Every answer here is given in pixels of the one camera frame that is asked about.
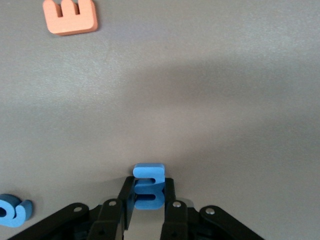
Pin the blue foam letter E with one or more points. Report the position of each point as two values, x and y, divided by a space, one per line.
147 172

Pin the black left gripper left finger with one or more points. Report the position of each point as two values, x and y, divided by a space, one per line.
130 197

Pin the orange foam letter E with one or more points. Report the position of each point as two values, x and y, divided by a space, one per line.
70 25

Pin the brown table cover mat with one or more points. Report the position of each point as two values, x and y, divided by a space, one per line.
200 100

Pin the blue foam letter a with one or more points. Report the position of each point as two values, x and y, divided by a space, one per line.
22 212

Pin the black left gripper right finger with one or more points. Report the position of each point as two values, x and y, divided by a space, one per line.
169 195

